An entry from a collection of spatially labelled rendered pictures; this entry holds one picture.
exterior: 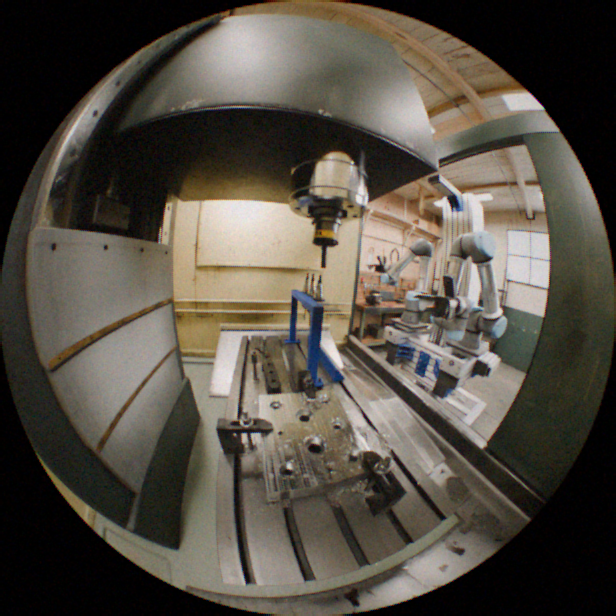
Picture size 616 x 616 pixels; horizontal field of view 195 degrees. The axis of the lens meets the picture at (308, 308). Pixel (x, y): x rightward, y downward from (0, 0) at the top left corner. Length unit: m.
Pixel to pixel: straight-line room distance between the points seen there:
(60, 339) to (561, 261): 1.10
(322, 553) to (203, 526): 0.44
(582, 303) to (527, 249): 4.19
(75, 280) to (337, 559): 0.63
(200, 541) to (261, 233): 1.63
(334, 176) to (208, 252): 1.19
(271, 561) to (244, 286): 1.39
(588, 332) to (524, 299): 4.07
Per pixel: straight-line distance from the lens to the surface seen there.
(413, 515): 0.52
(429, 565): 0.80
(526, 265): 4.84
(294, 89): 0.37
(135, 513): 0.59
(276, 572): 0.45
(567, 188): 0.87
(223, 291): 1.39
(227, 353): 1.31
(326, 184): 0.32
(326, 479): 0.40
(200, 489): 0.83
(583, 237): 0.81
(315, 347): 0.66
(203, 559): 0.77
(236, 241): 1.37
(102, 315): 0.41
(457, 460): 1.00
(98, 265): 0.40
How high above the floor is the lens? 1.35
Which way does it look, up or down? 12 degrees down
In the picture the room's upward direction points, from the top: 4 degrees clockwise
